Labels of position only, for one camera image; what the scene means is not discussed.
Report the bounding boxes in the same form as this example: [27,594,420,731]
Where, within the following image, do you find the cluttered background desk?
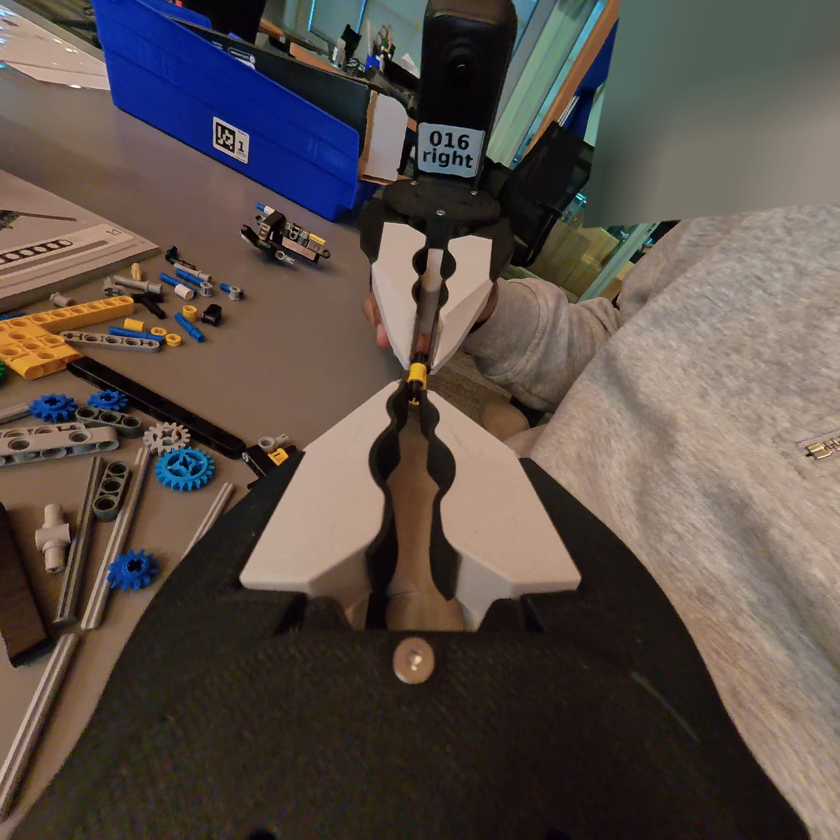
[258,18,422,89]

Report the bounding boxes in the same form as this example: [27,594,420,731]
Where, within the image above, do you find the white paper sheets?
[0,5,110,91]

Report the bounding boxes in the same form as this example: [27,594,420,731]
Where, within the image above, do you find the small black grey lego assembly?
[239,203,332,267]

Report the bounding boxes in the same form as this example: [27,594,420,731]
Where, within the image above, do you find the large blue lego gear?
[154,445,216,494]

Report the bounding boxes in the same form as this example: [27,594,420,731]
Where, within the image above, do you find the long black lego beam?
[65,356,248,461]

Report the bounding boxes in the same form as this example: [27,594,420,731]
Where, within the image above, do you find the dark grey lego axle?
[52,455,106,625]

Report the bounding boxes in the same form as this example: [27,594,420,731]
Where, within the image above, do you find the person's right forearm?
[459,278,626,412]

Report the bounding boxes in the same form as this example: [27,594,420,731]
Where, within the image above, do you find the grey instruction booklet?
[0,169,161,314]

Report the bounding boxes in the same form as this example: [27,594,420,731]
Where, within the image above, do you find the large blue bin with tag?
[91,0,383,222]

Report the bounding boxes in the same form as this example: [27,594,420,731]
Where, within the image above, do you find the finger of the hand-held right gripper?
[369,222,427,374]
[423,235,496,375]

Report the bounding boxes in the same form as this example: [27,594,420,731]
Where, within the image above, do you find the small grey lego gear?
[142,421,192,456]

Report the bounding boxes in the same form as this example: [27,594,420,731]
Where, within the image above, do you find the long grey lego beam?
[0,423,121,467]

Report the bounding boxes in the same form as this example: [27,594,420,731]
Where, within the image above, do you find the white lego axle connector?
[34,503,72,574]

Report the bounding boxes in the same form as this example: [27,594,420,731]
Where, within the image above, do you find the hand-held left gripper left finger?
[239,379,404,632]

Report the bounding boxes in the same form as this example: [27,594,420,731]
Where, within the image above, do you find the person's right hand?
[361,289,396,350]

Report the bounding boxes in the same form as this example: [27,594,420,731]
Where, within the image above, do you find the black flat lego plate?
[0,501,54,668]

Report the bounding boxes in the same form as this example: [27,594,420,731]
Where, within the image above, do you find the person's grey sweatshirt torso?
[521,203,840,840]

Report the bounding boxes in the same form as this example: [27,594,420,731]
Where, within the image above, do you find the short grey three-hole beam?
[75,405,144,438]

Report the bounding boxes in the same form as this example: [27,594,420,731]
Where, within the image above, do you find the white brown cardboard box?
[357,88,412,185]

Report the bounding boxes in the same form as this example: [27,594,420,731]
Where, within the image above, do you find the small black yellow lego piece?
[242,432,294,478]

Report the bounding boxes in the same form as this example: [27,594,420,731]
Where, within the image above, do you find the very long grey axle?
[0,632,80,816]

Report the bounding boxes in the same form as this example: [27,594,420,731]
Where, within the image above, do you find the thin grey lego liftarm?
[62,329,162,354]

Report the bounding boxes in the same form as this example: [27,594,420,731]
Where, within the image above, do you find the dark grey three-hole beam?
[91,460,133,523]

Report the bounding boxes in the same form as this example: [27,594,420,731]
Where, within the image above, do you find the scatter of small lego pins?
[50,245,245,349]

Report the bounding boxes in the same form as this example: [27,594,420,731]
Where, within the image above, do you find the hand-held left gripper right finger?
[419,390,582,632]

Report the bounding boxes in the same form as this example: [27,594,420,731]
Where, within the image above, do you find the tan cardboard boxes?
[537,218,627,301]

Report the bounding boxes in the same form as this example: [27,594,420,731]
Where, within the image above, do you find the light grey lego axle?
[182,482,235,560]
[79,445,154,631]

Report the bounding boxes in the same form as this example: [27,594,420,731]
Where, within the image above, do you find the yellow lego beam assembly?
[0,295,136,381]

